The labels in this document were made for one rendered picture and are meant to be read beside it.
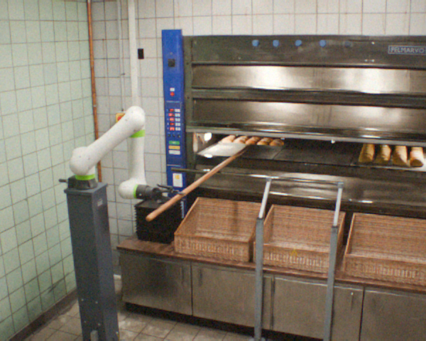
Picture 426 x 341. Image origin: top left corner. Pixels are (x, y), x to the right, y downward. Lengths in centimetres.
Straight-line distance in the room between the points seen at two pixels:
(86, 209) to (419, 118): 226
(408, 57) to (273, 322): 202
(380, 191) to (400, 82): 77
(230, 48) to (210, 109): 48
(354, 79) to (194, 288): 186
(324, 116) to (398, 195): 76
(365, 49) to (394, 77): 27
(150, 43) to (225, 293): 195
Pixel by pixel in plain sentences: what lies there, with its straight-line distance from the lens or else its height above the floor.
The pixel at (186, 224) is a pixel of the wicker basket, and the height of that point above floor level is 73.
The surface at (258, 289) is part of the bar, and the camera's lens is 343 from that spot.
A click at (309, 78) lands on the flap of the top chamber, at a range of 356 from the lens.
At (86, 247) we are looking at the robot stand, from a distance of 323.
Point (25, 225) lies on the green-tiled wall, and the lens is 372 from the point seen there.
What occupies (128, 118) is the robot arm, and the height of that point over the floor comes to 165.
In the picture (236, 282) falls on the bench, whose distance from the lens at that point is 352.
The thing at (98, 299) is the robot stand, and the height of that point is 46.
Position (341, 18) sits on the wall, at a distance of 352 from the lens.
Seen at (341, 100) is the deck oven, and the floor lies 165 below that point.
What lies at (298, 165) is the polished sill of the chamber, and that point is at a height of 117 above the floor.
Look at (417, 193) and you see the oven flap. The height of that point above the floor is 103.
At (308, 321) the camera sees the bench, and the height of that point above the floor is 22.
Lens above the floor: 210
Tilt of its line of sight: 15 degrees down
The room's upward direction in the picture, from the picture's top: 1 degrees counter-clockwise
